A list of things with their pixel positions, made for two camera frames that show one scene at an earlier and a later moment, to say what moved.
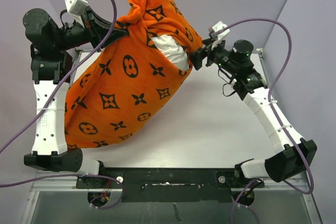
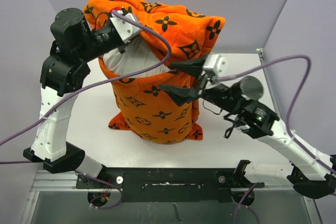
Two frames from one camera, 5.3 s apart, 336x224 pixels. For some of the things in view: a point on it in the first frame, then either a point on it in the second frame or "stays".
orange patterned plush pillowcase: (123, 84) to (180, 35)
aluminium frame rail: (62, 183) stays
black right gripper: (197, 57) to (180, 94)
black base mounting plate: (170, 185) stays
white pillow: (169, 46) to (138, 56)
